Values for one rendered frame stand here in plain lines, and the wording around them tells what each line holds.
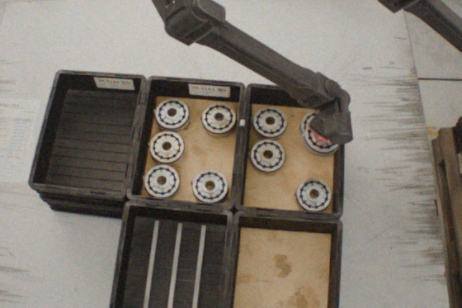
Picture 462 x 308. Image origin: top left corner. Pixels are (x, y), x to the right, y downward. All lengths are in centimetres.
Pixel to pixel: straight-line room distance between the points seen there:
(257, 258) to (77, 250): 57
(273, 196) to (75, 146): 63
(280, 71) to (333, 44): 91
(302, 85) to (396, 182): 74
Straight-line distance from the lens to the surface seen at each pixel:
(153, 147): 169
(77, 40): 215
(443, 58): 309
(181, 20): 108
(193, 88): 173
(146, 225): 164
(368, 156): 190
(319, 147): 152
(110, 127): 178
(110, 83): 179
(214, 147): 171
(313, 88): 126
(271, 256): 161
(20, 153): 198
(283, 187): 167
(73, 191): 161
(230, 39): 112
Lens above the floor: 239
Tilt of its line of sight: 64 degrees down
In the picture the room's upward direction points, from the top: 1 degrees counter-clockwise
